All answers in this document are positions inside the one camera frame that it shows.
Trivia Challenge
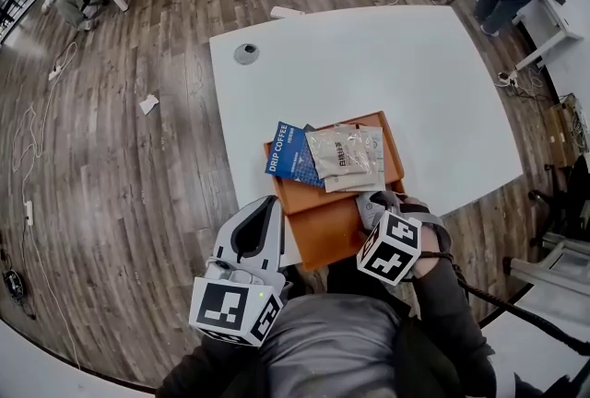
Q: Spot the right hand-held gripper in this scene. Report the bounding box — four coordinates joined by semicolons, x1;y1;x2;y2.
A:
354;191;453;287

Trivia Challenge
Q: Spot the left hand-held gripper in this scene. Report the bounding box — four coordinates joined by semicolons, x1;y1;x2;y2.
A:
188;195;292;348

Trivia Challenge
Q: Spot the clear plastic packet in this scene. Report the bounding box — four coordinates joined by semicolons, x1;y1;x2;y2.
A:
324;123;387;194

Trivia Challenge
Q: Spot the translucent beige packet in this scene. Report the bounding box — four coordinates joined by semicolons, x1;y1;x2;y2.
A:
304;127;376;181

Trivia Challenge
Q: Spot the blue packet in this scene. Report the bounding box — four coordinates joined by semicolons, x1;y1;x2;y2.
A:
264;120;326;191

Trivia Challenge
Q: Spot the person's right forearm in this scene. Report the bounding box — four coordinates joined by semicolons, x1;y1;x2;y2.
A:
408;220;498;398

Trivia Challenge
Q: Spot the person's left forearm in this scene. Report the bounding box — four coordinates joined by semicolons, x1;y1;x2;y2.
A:
155;330;266;398

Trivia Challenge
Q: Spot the person's right hand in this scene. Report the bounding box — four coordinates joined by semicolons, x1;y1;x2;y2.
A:
398;195;431;215

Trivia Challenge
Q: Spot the orange storage box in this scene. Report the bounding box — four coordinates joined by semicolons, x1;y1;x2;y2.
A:
263;110;407;217

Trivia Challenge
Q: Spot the person's right leg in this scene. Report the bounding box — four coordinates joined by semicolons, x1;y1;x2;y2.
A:
325;263;371;296

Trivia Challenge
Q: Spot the person's grey shirt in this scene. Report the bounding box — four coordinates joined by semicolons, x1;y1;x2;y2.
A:
260;293;403;398

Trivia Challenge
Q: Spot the large white table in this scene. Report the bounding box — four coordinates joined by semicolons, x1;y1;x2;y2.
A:
208;4;525;269

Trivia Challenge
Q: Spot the crumpled white paper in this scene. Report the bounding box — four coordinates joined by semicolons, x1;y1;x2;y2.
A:
138;93;161;116

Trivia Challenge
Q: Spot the white equipment stand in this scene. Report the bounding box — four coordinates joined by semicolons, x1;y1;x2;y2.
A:
501;238;590;297

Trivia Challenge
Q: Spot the cardboard box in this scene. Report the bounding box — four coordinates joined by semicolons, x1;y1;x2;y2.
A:
545;93;590;168

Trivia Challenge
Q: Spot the white rectangular box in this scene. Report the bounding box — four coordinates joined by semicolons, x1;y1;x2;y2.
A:
269;5;307;20

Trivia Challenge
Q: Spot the black round floor device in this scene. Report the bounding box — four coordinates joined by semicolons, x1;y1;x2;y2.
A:
1;268;25;297

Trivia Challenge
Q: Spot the black braided cable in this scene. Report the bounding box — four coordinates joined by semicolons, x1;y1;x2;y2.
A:
422;250;590;357

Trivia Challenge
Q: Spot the grey cable grommet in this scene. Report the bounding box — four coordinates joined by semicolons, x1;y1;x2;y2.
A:
232;41;261;65

